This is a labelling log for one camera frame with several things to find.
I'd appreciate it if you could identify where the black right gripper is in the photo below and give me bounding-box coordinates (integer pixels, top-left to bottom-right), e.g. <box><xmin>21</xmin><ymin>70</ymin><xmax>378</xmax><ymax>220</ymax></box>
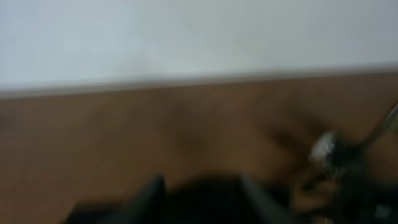
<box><xmin>329</xmin><ymin>154</ymin><xmax>397</xmax><ymax>224</ymax></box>

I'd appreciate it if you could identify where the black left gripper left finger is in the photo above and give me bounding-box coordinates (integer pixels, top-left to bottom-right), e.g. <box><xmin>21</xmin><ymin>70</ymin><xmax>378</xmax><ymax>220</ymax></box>
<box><xmin>99</xmin><ymin>175</ymin><xmax>166</xmax><ymax>224</ymax></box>

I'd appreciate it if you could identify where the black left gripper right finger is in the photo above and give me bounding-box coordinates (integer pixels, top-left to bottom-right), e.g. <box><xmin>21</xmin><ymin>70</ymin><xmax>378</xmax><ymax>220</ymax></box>
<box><xmin>239</xmin><ymin>175</ymin><xmax>298</xmax><ymax>224</ymax></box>

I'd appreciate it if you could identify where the black shorts garment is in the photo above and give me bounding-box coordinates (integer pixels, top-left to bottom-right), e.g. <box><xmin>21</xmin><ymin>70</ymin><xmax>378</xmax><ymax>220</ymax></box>
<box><xmin>63</xmin><ymin>174</ymin><xmax>299</xmax><ymax>224</ymax></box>

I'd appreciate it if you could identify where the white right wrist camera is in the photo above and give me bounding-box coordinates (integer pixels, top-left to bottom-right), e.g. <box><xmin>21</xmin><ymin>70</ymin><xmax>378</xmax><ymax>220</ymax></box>
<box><xmin>308</xmin><ymin>132</ymin><xmax>337</xmax><ymax>170</ymax></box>

